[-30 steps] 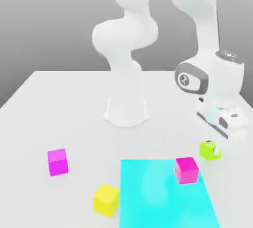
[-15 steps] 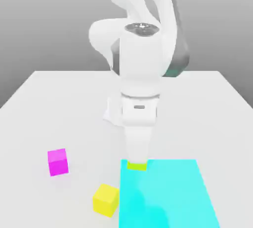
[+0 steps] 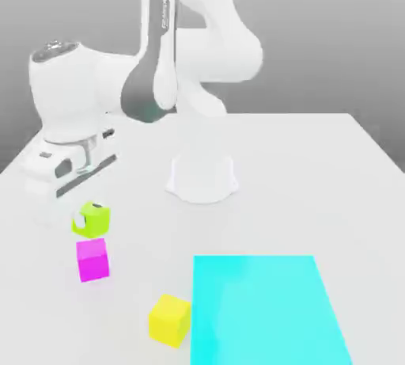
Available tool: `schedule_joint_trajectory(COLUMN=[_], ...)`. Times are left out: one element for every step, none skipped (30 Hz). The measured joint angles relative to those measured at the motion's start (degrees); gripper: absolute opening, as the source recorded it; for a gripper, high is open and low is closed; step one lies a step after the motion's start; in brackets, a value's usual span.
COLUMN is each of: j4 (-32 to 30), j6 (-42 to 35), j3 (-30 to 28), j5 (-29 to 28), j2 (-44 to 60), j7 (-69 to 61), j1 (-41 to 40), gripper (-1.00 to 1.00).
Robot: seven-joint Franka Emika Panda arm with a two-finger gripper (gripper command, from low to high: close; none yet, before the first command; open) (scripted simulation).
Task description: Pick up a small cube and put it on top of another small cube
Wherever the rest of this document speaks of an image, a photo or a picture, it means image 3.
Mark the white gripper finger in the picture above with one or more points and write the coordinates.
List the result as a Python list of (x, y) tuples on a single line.
[(79, 220)]

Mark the small lime green cube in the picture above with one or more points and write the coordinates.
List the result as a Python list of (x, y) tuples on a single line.
[(95, 221)]

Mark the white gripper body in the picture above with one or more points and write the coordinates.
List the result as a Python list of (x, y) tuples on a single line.
[(53, 187)]

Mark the large cyan box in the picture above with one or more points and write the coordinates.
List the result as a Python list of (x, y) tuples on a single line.
[(262, 311)]

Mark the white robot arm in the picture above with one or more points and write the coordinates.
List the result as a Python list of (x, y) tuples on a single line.
[(202, 54)]

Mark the small magenta cube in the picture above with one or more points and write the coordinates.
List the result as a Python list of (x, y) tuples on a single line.
[(92, 260)]

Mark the small yellow cube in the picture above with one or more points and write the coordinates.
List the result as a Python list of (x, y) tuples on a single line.
[(169, 320)]

